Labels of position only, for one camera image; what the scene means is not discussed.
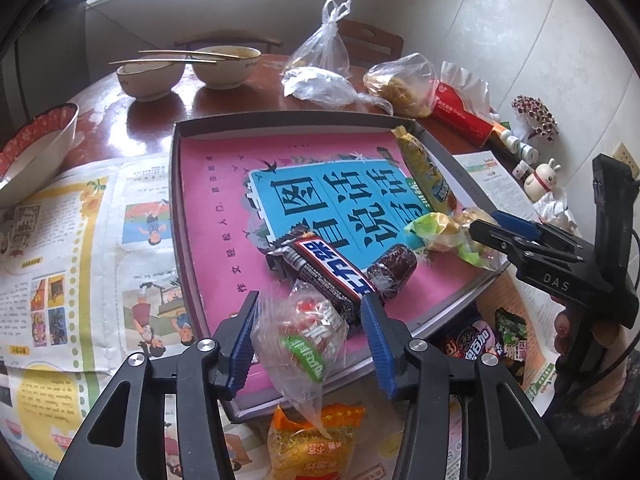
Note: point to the white printed leaflet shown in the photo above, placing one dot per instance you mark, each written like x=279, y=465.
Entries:
x=500, y=185

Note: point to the dark floral clothing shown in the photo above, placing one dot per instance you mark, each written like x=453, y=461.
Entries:
x=600, y=440

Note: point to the brown chocolate bar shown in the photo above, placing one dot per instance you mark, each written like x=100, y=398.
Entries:
x=330, y=265

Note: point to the plastic bag of yellow pastries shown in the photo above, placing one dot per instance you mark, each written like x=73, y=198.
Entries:
x=400, y=85

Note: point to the clear candy packet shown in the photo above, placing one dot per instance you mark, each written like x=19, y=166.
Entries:
x=300, y=345

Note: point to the grey tray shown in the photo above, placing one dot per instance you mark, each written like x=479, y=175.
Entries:
x=300, y=125

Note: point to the red box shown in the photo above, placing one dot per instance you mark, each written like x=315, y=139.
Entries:
x=460, y=112

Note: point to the colourful newspaper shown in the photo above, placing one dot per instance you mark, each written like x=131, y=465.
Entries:
x=90, y=240

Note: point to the wooden chopstick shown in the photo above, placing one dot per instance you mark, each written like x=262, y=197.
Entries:
x=190, y=53
x=160, y=60

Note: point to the crumpled white tissue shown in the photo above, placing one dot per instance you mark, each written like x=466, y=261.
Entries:
x=555, y=210

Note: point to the person's right hand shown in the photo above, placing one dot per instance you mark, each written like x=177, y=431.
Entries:
x=562, y=330

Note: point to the small white bowl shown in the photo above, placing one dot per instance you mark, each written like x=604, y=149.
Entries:
x=150, y=82

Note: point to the green black snack packet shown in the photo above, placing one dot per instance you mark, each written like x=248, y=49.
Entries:
x=512, y=340

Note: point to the orange snack packet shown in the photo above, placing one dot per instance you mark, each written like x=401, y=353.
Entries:
x=310, y=445

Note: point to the rabbit figurine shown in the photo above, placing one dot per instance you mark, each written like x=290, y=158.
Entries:
x=545, y=182

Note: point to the grey cabinet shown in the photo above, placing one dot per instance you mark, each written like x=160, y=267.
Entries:
x=30, y=50

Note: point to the wall socket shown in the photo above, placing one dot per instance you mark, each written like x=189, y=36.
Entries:
x=627, y=157

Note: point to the clear knotted plastic bag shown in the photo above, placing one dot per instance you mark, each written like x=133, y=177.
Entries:
x=320, y=50

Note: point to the wooden chair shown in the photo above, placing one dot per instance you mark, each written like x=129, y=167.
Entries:
x=372, y=40

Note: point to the long yellow snack packet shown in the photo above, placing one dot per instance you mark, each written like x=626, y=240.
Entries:
x=425, y=170

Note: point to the red-rimmed white bowl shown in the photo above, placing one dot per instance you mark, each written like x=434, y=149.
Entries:
x=45, y=155

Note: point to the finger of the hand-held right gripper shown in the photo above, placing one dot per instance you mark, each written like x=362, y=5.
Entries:
x=505, y=245
x=520, y=227

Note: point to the large white bowl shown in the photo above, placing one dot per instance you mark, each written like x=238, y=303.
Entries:
x=225, y=72

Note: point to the beaded tree ornament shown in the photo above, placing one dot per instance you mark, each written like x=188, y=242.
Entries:
x=535, y=115

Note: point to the dark red roll snack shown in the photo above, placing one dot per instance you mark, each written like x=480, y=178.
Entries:
x=395, y=265

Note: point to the person's right forearm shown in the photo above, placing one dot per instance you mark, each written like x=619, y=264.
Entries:
x=605, y=385

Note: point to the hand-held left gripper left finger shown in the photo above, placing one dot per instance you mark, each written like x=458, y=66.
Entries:
x=245, y=340

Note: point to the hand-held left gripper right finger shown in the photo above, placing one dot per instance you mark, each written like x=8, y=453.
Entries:
x=375, y=345

